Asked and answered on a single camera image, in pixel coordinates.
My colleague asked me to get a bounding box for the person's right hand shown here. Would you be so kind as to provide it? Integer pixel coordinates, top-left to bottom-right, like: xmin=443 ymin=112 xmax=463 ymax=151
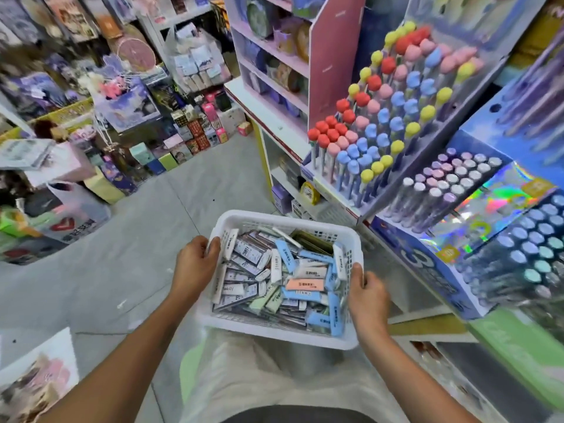
xmin=349 ymin=262 xmax=393 ymax=349

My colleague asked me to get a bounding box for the person's left hand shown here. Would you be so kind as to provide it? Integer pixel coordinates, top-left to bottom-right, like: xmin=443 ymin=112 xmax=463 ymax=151
xmin=167 ymin=235 xmax=221 ymax=307

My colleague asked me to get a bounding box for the white shelf with yellow trim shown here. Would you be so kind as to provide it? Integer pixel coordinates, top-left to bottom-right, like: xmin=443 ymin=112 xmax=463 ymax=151
xmin=388 ymin=304 xmax=495 ymax=423

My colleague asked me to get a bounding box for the pile of lead refill packets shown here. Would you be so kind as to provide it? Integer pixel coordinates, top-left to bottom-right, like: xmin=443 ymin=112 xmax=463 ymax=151
xmin=214 ymin=224 xmax=347 ymax=335

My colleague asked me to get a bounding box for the white plastic basket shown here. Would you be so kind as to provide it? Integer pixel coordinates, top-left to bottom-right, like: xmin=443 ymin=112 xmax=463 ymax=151
xmin=196 ymin=209 xmax=365 ymax=351

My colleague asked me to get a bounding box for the person's left forearm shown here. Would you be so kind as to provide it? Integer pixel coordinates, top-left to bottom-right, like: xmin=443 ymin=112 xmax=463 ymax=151
xmin=39 ymin=295 xmax=199 ymax=423

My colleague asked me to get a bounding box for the person's right forearm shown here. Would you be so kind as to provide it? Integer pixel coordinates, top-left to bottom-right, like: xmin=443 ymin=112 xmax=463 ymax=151
xmin=357 ymin=334 xmax=481 ymax=423

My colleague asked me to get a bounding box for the row of grey purple pens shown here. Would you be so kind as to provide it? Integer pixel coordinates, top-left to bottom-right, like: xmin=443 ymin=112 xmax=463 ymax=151
xmin=379 ymin=147 xmax=505 ymax=236

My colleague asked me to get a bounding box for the holographic blue display box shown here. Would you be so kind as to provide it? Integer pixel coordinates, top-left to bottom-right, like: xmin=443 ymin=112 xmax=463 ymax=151
xmin=370 ymin=127 xmax=558 ymax=321

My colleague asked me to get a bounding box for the row of teal capped pens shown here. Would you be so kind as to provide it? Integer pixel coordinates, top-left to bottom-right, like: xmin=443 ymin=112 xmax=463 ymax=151
xmin=458 ymin=193 xmax=564 ymax=307

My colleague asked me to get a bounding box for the assorted merchandise pile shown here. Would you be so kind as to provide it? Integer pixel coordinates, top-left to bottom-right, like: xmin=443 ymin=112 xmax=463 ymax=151
xmin=0 ymin=0 xmax=257 ymax=265

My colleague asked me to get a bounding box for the printed card sheet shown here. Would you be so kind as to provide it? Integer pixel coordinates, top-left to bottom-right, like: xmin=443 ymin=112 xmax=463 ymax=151
xmin=0 ymin=328 xmax=80 ymax=423

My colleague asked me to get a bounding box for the rack of pastel capped pens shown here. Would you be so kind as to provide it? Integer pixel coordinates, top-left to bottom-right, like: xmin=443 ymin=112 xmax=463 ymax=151
xmin=307 ymin=20 xmax=488 ymax=208

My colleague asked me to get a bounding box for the display of blue pens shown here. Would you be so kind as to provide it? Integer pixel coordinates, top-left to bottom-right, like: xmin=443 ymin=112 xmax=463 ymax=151
xmin=489 ymin=31 xmax=564 ymax=186

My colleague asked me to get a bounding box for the white pink display rack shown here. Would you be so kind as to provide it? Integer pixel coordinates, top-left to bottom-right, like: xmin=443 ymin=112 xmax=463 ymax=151
xmin=223 ymin=0 xmax=370 ymax=227

